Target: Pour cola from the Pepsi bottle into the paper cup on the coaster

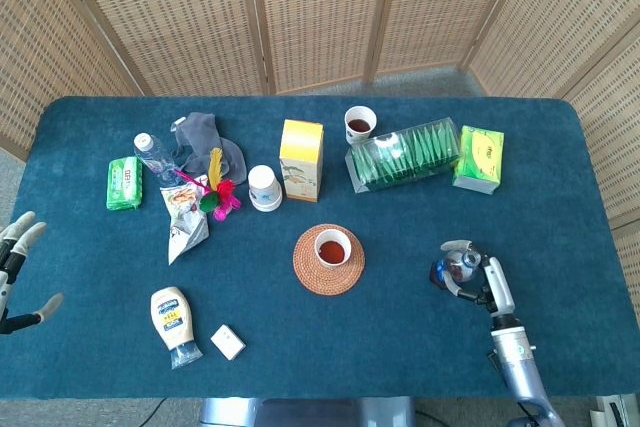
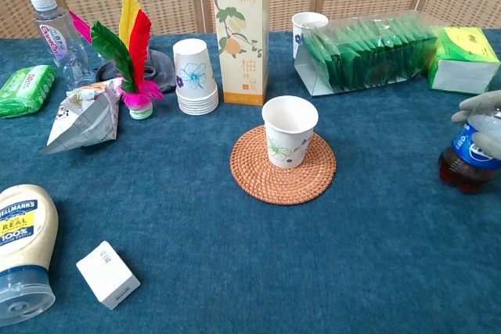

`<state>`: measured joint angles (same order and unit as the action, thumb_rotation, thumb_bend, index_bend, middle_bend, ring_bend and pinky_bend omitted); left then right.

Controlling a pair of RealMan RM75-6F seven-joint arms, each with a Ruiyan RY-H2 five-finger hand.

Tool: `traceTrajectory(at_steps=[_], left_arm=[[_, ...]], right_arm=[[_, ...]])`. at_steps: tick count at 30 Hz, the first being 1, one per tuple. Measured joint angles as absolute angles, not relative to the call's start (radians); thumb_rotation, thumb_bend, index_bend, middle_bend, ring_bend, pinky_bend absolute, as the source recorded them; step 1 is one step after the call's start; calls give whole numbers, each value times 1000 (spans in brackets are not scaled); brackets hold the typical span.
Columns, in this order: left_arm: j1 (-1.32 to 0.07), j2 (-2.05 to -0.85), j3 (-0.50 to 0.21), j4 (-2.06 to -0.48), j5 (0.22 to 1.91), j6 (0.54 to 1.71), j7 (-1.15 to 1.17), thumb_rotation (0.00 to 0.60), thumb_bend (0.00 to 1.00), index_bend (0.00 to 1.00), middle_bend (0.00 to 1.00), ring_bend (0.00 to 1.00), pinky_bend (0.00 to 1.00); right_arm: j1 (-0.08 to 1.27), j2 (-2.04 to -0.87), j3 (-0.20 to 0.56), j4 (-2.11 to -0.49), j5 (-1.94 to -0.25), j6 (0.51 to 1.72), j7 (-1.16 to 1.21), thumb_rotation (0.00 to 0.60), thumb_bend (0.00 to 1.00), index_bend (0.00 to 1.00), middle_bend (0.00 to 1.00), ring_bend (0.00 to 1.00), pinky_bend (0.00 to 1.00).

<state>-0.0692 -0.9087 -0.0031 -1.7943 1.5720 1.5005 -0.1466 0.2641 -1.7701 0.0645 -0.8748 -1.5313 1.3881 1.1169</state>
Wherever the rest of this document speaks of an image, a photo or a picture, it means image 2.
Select cola bottle blue label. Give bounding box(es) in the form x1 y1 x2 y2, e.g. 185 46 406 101
438 109 501 194

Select paper cup green flower print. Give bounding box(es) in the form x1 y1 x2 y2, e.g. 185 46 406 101
261 95 319 170

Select clear box green tea bags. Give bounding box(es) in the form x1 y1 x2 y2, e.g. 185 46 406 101
294 9 451 97

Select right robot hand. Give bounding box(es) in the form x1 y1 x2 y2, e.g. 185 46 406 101
451 90 501 161

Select colourful feather shuttlecock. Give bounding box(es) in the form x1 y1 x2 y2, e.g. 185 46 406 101
68 0 164 120

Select tall yellow pomelo carton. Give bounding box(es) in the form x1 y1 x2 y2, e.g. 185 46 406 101
211 0 270 106

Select blue tablecloth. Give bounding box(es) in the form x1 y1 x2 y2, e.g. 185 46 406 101
0 28 501 334

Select paper cup blue flower print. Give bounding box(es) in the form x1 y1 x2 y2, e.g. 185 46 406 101
291 12 330 60

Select green tissue pack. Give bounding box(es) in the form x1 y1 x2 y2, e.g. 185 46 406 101
427 27 501 96

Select crumpled white snack bag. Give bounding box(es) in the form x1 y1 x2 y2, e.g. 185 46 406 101
41 77 124 156

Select stack of upturned paper cups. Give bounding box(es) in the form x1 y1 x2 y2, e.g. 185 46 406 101
172 38 219 117

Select green wet wipes pack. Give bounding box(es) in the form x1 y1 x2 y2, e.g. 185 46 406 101
0 64 56 119

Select small white box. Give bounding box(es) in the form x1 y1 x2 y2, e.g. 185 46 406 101
75 240 142 311

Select mayonnaise squeeze bottle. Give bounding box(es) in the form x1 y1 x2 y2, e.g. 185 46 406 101
0 184 59 327

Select grey cloth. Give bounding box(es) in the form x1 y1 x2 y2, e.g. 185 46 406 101
95 47 177 95

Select clear water bottle white cap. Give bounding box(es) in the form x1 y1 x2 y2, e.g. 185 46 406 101
29 0 97 91

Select round woven rattan coaster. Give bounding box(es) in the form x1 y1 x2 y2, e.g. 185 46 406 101
229 124 337 206

